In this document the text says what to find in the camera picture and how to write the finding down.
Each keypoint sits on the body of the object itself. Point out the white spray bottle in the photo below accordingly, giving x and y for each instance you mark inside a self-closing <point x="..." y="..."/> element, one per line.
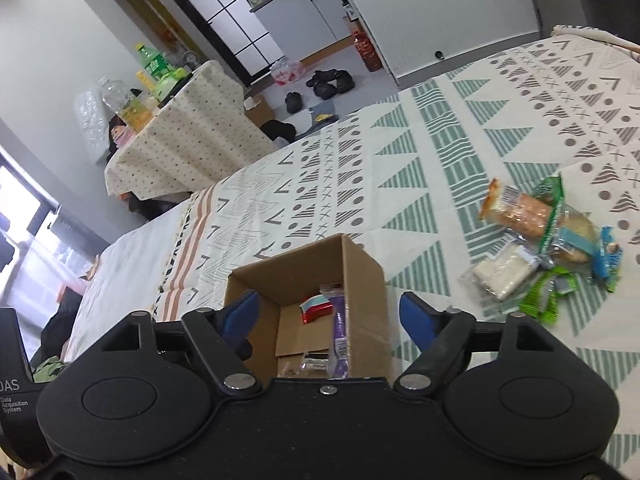
<point x="347" y="6"/>

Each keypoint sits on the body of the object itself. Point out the clear plastic bubble sheet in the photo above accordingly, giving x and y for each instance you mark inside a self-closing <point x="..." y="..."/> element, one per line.
<point x="92" y="122"/>

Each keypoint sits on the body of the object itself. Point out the black framed sliding door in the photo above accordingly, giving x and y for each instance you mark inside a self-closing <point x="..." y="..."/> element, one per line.
<point x="225" y="20"/>

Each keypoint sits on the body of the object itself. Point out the dark green snack packet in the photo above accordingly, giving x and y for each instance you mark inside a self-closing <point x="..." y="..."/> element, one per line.
<point x="552" y="200"/>

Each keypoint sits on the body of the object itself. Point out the grey kitchen cabinet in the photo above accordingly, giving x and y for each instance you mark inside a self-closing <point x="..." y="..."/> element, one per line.
<point x="310" y="15"/>

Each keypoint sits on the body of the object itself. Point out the clear white wafer packet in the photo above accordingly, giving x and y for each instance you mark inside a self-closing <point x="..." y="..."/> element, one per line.
<point x="500" y="270"/>

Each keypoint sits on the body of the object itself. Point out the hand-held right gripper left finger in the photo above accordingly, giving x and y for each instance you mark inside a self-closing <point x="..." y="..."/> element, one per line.
<point x="240" y="317"/>

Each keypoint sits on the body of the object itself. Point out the green striped cloth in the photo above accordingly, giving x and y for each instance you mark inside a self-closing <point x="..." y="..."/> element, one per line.
<point x="50" y="370"/>

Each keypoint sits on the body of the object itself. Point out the green soda bottle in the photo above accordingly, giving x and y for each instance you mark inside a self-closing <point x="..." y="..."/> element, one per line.
<point x="155" y="62"/>

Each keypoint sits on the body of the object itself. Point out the red snack packet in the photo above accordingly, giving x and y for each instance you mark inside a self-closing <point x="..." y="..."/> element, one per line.
<point x="316" y="310"/>

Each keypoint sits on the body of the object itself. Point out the teal cake snack packet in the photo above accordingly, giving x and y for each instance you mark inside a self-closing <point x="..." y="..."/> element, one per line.
<point x="575" y="237"/>

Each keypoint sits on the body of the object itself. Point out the black slipper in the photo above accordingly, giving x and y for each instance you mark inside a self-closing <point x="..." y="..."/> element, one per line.
<point x="322" y="85"/>
<point x="344" y="81"/>
<point x="293" y="102"/>

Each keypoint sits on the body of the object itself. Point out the clear bottle with yellow drink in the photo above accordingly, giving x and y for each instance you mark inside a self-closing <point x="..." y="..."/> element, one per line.
<point x="127" y="105"/>

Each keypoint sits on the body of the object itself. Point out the red drink bottle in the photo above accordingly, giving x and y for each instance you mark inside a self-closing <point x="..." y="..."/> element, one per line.
<point x="367" y="51"/>

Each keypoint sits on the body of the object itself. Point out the round table with dotted cloth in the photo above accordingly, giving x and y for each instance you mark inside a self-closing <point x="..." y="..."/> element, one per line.
<point x="190" y="145"/>

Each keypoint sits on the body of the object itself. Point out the pink doll figure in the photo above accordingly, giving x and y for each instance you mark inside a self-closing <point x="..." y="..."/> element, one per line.
<point x="123" y="135"/>

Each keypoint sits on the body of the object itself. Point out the brown cardboard box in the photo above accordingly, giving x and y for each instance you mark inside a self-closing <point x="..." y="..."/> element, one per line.
<point x="365" y="300"/>

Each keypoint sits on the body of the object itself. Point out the dark floor bag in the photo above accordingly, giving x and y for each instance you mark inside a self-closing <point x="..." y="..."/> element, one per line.
<point x="280" y="131"/>

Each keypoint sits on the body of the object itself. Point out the small grey fan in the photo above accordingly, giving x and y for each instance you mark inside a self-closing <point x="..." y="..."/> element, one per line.
<point x="186" y="59"/>

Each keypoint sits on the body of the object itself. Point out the purple snack packet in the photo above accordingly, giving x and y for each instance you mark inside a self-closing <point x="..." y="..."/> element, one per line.
<point x="340" y="340"/>

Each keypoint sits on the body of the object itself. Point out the slim blue snack packet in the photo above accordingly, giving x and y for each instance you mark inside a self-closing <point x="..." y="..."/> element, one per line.
<point x="607" y="260"/>

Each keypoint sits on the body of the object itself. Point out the patterned bed blanket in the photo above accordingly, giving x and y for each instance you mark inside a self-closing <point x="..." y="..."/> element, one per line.
<point x="450" y="135"/>

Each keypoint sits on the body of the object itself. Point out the light green packet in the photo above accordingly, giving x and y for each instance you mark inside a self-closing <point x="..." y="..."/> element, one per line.
<point x="170" y="82"/>

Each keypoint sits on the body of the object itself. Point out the grey floor cloth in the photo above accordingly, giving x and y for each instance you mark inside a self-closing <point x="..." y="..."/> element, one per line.
<point x="317" y="117"/>

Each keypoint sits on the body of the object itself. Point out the white bed sheet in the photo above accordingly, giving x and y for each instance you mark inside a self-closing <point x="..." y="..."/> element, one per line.
<point x="130" y="270"/>

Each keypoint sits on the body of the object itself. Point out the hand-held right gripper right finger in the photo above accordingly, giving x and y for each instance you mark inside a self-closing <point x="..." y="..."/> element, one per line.
<point x="417" y="317"/>

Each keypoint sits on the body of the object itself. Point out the pink bottle pack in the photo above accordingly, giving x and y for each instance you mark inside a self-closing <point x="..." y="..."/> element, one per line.
<point x="287" y="72"/>

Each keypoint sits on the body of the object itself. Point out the open cardboard carton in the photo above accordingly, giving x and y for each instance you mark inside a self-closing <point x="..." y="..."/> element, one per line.
<point x="257" y="110"/>

